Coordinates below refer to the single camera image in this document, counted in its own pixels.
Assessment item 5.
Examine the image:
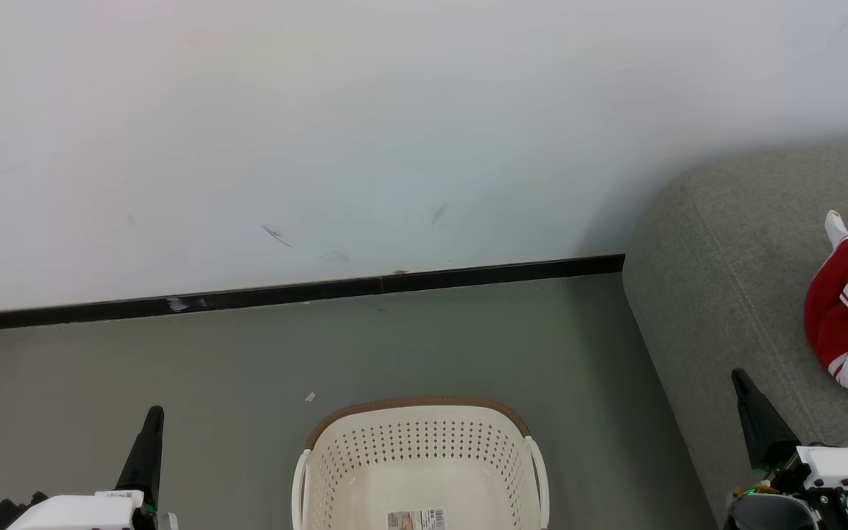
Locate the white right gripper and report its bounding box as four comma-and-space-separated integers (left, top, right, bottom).
731, 368, 848, 530

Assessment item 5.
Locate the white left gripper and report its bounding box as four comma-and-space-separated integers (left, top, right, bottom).
0, 406, 179, 530

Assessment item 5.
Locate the grey fabric sofa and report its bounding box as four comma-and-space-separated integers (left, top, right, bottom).
621, 138, 848, 530

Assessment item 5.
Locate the black skirting board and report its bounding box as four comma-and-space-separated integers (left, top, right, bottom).
0, 254, 626, 334

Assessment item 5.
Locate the cream perforated laundry basket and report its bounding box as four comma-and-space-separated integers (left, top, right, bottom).
291, 397, 550, 530

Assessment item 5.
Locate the barcode label sticker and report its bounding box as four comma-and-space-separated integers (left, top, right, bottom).
386, 509, 448, 530

